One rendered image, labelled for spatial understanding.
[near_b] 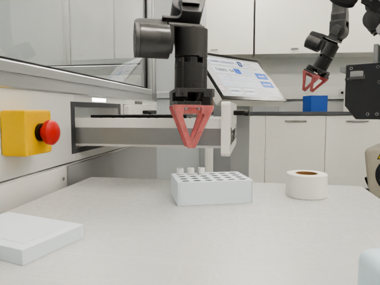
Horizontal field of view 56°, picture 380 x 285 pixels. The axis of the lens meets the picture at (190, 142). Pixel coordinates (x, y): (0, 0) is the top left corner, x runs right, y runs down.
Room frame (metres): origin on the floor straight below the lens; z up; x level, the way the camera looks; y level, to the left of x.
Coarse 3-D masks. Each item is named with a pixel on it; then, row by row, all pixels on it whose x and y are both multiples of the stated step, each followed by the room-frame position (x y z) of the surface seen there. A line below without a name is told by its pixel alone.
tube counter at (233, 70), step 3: (228, 69) 1.82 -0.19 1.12; (231, 69) 1.84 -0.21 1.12; (234, 69) 1.85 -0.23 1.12; (237, 69) 1.88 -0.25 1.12; (240, 69) 1.89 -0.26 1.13; (243, 69) 1.91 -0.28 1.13; (231, 72) 1.81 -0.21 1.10; (234, 72) 1.83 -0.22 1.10; (237, 72) 1.85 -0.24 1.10; (240, 72) 1.87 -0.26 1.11; (243, 72) 1.89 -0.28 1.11; (246, 72) 1.91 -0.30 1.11; (249, 72) 1.93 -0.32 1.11; (249, 75) 1.90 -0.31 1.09; (252, 75) 1.92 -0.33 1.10
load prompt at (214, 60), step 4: (208, 60) 1.77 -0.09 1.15; (212, 60) 1.79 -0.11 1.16; (216, 60) 1.81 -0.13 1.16; (220, 60) 1.84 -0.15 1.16; (224, 60) 1.86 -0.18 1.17; (228, 60) 1.89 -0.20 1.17; (232, 60) 1.91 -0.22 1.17; (220, 64) 1.80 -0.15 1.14; (224, 64) 1.83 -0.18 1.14; (228, 64) 1.85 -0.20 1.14; (232, 64) 1.88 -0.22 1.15; (236, 64) 1.90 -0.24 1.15; (240, 64) 1.93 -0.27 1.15; (244, 64) 1.96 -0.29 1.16
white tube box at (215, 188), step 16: (176, 176) 0.60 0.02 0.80; (192, 176) 0.61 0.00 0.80; (208, 176) 0.60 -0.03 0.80; (224, 176) 0.60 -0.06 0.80; (240, 176) 0.61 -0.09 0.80; (176, 192) 0.56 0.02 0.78; (192, 192) 0.56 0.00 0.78; (208, 192) 0.56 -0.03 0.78; (224, 192) 0.56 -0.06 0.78; (240, 192) 0.57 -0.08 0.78
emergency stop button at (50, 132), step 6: (48, 120) 0.57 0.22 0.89; (54, 120) 0.58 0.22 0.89; (42, 126) 0.56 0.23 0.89; (48, 126) 0.56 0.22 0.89; (54, 126) 0.57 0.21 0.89; (42, 132) 0.55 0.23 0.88; (48, 132) 0.56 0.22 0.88; (54, 132) 0.57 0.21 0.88; (60, 132) 0.59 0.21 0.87; (42, 138) 0.56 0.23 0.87; (48, 138) 0.56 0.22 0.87; (54, 138) 0.57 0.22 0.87; (48, 144) 0.57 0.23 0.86
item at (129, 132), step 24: (96, 120) 0.78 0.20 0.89; (120, 120) 0.77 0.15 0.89; (144, 120) 0.76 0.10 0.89; (168, 120) 0.75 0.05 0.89; (192, 120) 0.74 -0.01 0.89; (216, 120) 0.73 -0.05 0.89; (96, 144) 0.78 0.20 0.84; (120, 144) 0.77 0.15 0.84; (144, 144) 0.76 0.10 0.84; (168, 144) 0.75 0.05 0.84; (216, 144) 0.73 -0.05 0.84
